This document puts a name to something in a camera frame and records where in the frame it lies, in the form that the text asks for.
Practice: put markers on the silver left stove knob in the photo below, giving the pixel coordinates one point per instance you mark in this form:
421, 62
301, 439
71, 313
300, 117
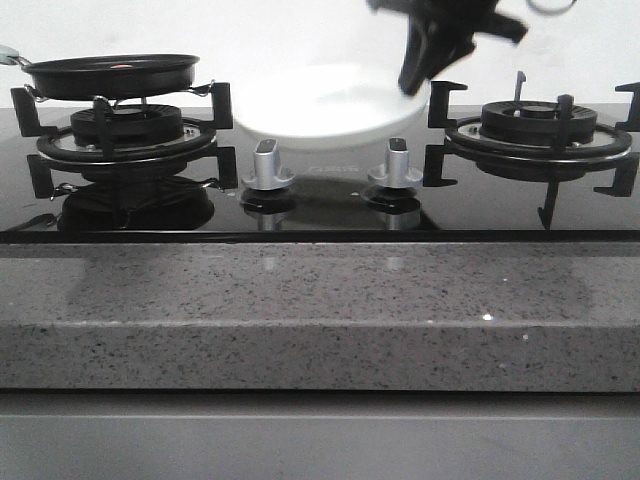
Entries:
268, 175

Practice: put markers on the white round plate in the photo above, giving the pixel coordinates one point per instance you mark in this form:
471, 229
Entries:
326, 107

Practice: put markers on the silver stove knob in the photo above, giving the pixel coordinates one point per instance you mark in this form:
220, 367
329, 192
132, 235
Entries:
268, 175
395, 172

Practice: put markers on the black left gas burner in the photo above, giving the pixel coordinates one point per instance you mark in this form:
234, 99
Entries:
130, 126

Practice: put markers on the black right gas burner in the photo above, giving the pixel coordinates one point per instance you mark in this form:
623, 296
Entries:
534, 122

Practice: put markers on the black glass gas cooktop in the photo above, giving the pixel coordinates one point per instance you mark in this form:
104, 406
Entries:
463, 197

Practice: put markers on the black pan support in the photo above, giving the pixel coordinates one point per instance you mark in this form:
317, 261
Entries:
111, 143
610, 148

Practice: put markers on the wire small-pan trivet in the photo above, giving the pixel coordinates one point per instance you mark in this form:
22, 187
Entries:
120, 97

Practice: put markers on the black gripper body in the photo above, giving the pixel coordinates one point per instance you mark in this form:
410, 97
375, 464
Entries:
457, 18

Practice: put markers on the black gas burner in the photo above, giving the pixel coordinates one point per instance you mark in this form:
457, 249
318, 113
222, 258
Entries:
534, 122
130, 126

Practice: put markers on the black left pan support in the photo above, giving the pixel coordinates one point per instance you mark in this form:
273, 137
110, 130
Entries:
111, 143

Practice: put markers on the black right pan support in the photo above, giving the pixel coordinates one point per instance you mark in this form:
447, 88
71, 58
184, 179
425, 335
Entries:
610, 148

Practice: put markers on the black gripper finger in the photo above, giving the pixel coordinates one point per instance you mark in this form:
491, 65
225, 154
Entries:
419, 53
445, 47

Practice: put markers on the small black frying pan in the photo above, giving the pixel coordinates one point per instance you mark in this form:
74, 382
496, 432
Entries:
77, 77

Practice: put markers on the silver right stove knob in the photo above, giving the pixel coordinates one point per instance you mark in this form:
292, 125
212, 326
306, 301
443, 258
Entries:
395, 172

